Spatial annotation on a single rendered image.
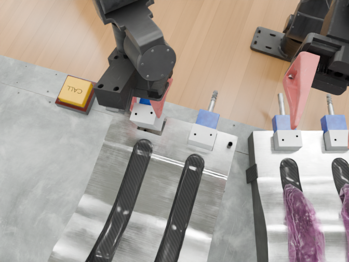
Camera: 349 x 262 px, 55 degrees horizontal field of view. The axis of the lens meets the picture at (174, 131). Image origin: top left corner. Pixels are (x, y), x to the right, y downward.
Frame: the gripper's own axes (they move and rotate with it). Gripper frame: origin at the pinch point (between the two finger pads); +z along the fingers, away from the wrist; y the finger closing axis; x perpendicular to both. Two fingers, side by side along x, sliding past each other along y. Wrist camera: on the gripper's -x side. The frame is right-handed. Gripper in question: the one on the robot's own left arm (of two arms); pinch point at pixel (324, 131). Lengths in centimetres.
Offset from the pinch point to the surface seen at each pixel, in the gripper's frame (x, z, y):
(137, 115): 25.0, -2.3, -25.9
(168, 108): 39.8, -11.0, -23.6
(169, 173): 30.7, 5.0, -16.8
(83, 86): 36, -8, -43
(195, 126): 27.9, -5.1, -15.1
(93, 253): 26.5, 23.4, -23.7
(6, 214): 39, 24, -47
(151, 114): 25.5, -3.6, -23.6
